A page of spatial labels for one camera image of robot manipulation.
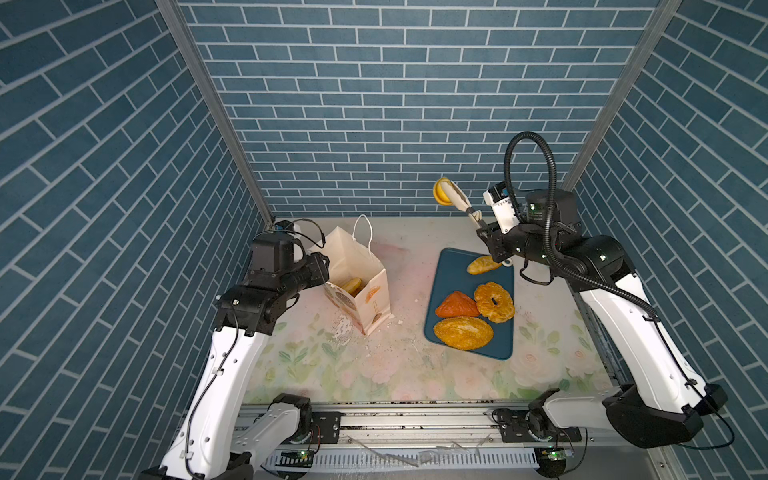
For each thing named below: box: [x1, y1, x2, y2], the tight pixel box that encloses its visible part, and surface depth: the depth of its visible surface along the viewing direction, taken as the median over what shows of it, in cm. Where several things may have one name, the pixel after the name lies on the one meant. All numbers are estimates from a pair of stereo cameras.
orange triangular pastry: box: [435, 291, 480, 318], surface depth 93 cm
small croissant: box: [433, 177, 454, 206], surface depth 72 cm
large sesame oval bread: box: [434, 316, 494, 351], surface depth 87 cm
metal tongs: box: [441, 180, 486, 229], surface depth 68 cm
